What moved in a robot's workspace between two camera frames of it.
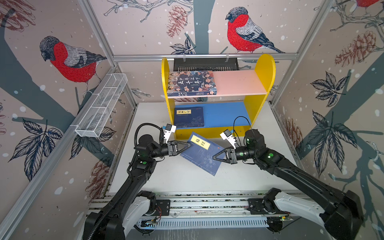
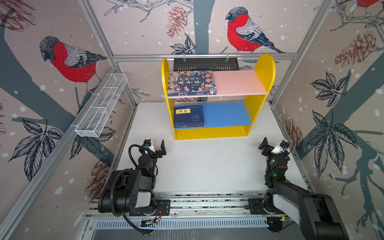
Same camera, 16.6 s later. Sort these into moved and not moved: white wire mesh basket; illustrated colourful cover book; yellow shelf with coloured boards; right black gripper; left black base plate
Moved: right black gripper
Not moved: yellow shelf with coloured boards; illustrated colourful cover book; left black base plate; white wire mesh basket
